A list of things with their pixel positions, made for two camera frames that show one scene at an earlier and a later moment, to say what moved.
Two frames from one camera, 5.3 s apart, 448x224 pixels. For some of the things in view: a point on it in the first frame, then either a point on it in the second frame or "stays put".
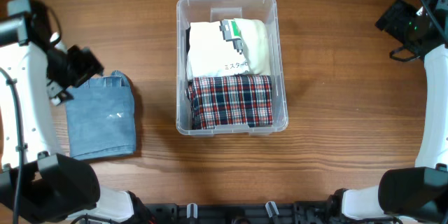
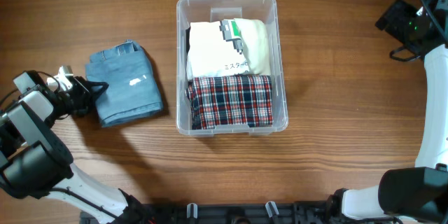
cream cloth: [254, 35] stays put
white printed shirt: [215, 49] stays put
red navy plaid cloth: [239, 99] stays put
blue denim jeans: [101, 117] -> [134, 90]
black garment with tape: [187, 42] stays put
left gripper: [89, 66] -> [93, 95]
